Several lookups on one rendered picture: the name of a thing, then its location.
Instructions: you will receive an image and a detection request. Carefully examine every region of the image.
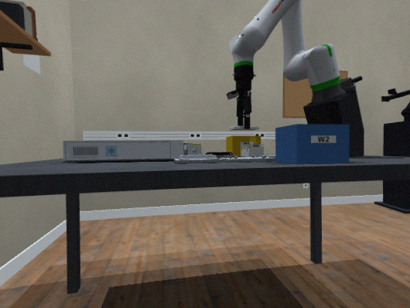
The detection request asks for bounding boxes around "blue box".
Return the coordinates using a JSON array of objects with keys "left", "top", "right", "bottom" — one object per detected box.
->
[{"left": 275, "top": 124, "right": 350, "bottom": 164}]

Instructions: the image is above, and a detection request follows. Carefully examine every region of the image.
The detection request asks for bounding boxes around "yellow waste bin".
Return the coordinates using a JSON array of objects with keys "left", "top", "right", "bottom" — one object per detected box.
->
[{"left": 226, "top": 135, "right": 261, "bottom": 156}]

